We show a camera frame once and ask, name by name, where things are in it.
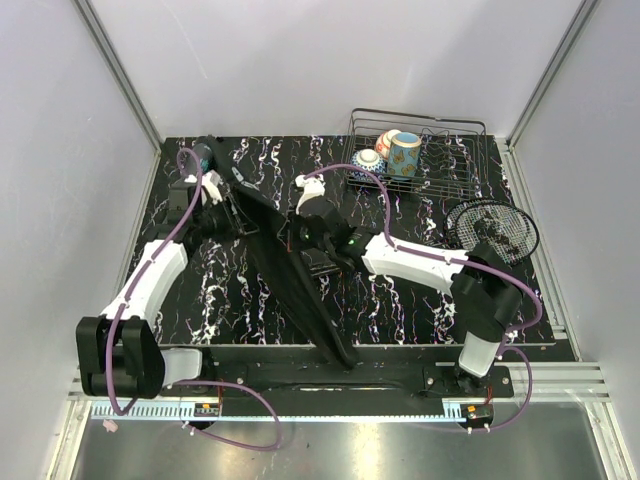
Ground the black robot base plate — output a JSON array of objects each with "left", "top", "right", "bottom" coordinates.
[{"left": 159, "top": 344, "right": 516, "bottom": 416}]

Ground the red white patterned cup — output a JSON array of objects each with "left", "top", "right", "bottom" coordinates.
[{"left": 375, "top": 129, "right": 400, "bottom": 159}]

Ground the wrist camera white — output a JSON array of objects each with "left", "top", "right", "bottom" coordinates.
[
  {"left": 295, "top": 174, "right": 325, "bottom": 214},
  {"left": 183, "top": 171, "right": 225, "bottom": 207}
]

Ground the dark wire dish rack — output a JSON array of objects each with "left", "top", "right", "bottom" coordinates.
[{"left": 343, "top": 108, "right": 489, "bottom": 200}]

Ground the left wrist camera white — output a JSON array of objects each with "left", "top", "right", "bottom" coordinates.
[{"left": 183, "top": 171, "right": 225, "bottom": 207}]

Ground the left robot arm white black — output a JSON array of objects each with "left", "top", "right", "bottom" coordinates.
[{"left": 76, "top": 173, "right": 233, "bottom": 403}]

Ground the black shuttlecock tube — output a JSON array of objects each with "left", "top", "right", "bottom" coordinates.
[{"left": 191, "top": 135, "right": 217, "bottom": 174}]

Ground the black Crossway racket bag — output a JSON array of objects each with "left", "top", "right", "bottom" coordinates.
[{"left": 205, "top": 135, "right": 358, "bottom": 369}]

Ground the light blue butterfly cup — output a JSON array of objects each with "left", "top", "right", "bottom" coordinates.
[{"left": 387, "top": 132, "right": 422, "bottom": 181}]

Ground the blue white patterned bowl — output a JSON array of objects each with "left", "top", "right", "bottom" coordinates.
[{"left": 350, "top": 149, "right": 387, "bottom": 183}]

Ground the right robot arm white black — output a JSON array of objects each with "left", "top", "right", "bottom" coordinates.
[{"left": 285, "top": 197, "right": 523, "bottom": 397}]

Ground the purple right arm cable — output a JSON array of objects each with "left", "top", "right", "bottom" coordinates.
[{"left": 304, "top": 163, "right": 544, "bottom": 434}]

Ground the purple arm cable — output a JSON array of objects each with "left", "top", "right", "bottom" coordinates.
[
  {"left": 304, "top": 163, "right": 544, "bottom": 434},
  {"left": 107, "top": 147, "right": 284, "bottom": 451}
]

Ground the black badminton racket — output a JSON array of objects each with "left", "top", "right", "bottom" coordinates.
[
  {"left": 444, "top": 199, "right": 538, "bottom": 258},
  {"left": 309, "top": 207, "right": 541, "bottom": 276}
]

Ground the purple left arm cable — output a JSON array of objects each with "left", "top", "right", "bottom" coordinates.
[{"left": 107, "top": 147, "right": 284, "bottom": 451}]

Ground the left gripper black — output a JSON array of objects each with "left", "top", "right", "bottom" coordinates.
[{"left": 195, "top": 194, "right": 259, "bottom": 246}]

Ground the small pink object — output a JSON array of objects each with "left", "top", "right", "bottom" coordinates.
[{"left": 102, "top": 419, "right": 118, "bottom": 433}]

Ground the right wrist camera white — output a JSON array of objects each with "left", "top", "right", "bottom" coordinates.
[{"left": 295, "top": 174, "right": 325, "bottom": 214}]

